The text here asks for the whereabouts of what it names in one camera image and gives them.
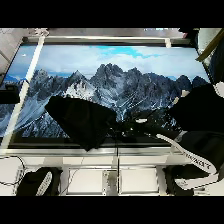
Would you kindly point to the black garment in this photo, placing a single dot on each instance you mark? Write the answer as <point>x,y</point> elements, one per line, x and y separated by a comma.
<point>80,120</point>

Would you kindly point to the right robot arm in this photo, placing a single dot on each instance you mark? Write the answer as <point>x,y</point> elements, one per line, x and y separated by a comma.
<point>194,157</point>

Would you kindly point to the brown clothes hanger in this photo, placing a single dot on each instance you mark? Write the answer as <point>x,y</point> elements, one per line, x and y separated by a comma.
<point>209,47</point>

